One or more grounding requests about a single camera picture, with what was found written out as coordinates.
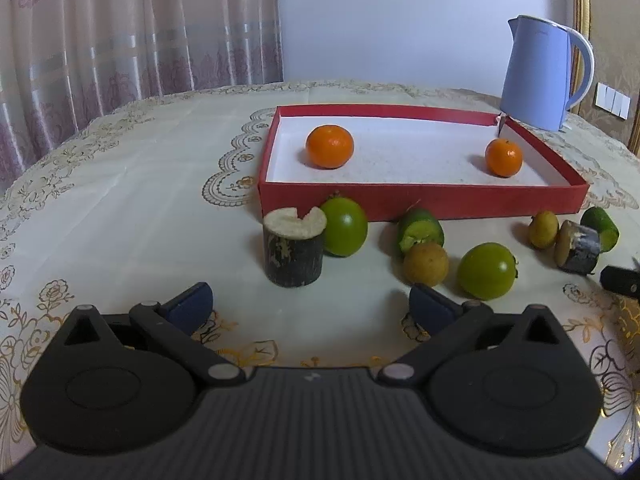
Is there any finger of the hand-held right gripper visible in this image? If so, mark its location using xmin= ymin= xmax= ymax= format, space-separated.
xmin=600 ymin=266 xmax=640 ymax=304

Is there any patterned pink curtain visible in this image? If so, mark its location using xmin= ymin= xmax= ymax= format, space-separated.
xmin=0 ymin=0 xmax=285 ymax=188

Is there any small orange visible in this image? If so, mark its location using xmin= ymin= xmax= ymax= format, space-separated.
xmin=485 ymin=138 xmax=524 ymax=178

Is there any small yellow-brown fruit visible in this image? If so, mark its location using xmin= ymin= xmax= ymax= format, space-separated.
xmin=528 ymin=210 xmax=560 ymax=250

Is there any round brown fruit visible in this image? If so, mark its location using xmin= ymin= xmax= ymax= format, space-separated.
xmin=403 ymin=242 xmax=450 ymax=287

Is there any blue electric kettle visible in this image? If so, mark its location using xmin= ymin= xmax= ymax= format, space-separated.
xmin=500 ymin=15 xmax=596 ymax=132

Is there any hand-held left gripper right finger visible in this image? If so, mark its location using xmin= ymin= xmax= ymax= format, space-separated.
xmin=377 ymin=283 xmax=577 ymax=389

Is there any green tomato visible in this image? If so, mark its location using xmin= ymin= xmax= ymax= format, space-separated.
xmin=458 ymin=242 xmax=519 ymax=301
xmin=320 ymin=196 xmax=369 ymax=258

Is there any white embroidered tablecloth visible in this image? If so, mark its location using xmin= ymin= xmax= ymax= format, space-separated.
xmin=0 ymin=79 xmax=640 ymax=472

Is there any large dark sugarcane piece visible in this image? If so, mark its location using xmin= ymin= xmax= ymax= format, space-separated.
xmin=263 ymin=205 xmax=328 ymax=288

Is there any small dark sugarcane piece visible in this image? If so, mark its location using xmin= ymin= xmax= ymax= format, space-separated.
xmin=554 ymin=220 xmax=601 ymax=275

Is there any white wall switch panel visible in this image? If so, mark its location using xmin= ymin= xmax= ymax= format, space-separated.
xmin=595 ymin=81 xmax=632 ymax=121

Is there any large orange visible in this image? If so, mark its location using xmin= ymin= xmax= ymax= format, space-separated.
xmin=305 ymin=124 xmax=355 ymax=170

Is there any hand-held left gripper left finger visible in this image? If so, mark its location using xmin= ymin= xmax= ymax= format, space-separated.
xmin=47 ymin=282 xmax=247 ymax=389

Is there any golden frame trim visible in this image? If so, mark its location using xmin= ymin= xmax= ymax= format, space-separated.
xmin=570 ymin=0 xmax=594 ymax=117

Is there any red cardboard box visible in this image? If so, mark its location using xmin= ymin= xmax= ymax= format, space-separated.
xmin=257 ymin=104 xmax=591 ymax=224

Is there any cut green cucumber piece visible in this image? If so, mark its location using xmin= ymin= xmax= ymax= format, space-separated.
xmin=397 ymin=208 xmax=445 ymax=255

